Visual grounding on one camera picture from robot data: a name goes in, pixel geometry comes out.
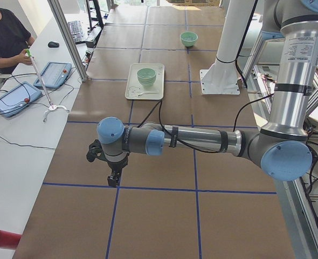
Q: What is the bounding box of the black computer mouse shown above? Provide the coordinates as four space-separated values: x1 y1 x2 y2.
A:
47 41 60 48

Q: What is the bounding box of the aluminium frame post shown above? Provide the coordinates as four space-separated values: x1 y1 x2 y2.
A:
48 0 88 82

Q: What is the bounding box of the seated person black shirt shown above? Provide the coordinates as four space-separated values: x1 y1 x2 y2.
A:
0 8 34 74

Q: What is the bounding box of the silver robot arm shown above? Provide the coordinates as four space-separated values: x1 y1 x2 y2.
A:
99 6 275 195

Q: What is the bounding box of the white plastic spoon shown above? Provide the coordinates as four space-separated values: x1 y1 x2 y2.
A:
137 91 160 97

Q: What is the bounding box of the black keyboard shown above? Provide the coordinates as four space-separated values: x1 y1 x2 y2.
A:
67 21 85 44

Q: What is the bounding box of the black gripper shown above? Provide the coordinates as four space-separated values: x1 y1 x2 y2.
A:
107 158 128 187

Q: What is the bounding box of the green bowl with ice cubes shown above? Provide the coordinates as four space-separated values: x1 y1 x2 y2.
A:
180 31 198 47

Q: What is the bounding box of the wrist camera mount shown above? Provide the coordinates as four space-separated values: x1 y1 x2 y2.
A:
86 139 105 162

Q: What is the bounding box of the green bowl moved to tray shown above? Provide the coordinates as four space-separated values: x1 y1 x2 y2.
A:
137 77 156 83

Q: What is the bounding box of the white pedestal column base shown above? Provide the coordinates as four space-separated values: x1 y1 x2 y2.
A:
200 0 257 95

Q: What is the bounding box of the blue teach pendant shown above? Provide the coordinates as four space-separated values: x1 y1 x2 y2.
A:
40 62 72 89
0 81 42 118

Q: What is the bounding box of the pale green bear tray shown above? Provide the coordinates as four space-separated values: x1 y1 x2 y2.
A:
125 63 165 100

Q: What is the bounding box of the rod with green tip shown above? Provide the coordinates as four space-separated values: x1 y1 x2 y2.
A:
25 49 70 123

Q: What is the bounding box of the blue teach pendant far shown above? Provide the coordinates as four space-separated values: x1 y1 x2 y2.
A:
40 62 72 89

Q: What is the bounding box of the red cylinder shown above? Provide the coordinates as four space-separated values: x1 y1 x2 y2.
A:
0 230 22 250

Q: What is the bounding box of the blue teach pendant near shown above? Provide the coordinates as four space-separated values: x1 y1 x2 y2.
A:
0 81 42 118

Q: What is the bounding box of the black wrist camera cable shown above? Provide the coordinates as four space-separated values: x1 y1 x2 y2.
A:
137 96 275 154

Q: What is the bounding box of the green bowl on tray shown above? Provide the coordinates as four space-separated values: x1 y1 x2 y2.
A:
140 81 154 87

